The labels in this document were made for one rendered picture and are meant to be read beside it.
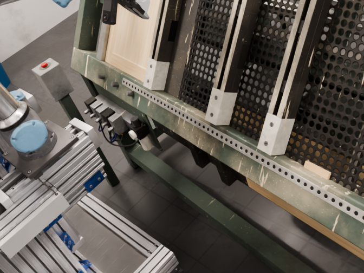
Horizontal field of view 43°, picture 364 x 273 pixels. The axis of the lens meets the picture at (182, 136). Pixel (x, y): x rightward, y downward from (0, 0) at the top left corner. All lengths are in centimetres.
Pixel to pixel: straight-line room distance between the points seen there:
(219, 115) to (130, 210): 132
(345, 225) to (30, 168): 105
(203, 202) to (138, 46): 87
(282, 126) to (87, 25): 143
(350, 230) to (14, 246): 107
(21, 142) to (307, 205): 90
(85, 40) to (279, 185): 148
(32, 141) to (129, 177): 156
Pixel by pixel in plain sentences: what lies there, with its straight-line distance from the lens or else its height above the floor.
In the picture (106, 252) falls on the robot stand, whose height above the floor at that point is 21.
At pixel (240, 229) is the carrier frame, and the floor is 18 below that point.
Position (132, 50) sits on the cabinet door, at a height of 98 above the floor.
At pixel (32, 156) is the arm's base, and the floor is 106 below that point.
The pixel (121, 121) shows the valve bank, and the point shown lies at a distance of 222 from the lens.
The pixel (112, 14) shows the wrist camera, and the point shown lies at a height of 140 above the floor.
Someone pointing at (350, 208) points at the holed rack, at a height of 89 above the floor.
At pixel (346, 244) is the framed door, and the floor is 29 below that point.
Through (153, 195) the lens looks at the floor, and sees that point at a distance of 285.
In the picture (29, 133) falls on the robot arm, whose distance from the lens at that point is 153.
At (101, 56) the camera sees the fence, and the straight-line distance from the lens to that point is 241.
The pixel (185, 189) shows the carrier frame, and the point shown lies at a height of 18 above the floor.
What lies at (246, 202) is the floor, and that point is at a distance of 262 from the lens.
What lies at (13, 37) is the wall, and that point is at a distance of 537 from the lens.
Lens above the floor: 199
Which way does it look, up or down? 39 degrees down
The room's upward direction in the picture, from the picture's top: 22 degrees counter-clockwise
